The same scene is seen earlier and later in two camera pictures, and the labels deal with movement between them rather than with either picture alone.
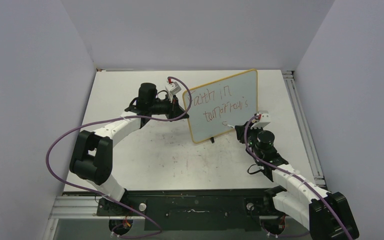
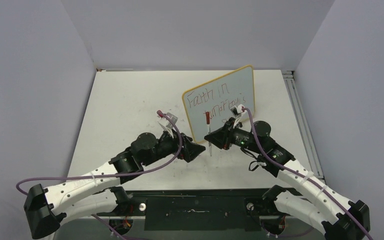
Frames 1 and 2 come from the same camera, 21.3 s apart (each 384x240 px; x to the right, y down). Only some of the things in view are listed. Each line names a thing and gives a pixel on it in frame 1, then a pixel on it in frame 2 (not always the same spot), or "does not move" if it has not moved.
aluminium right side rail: [305, 127] does not move
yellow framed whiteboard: [217, 107] does not move
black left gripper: [175, 109] → [190, 149]
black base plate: [236, 210] does not move
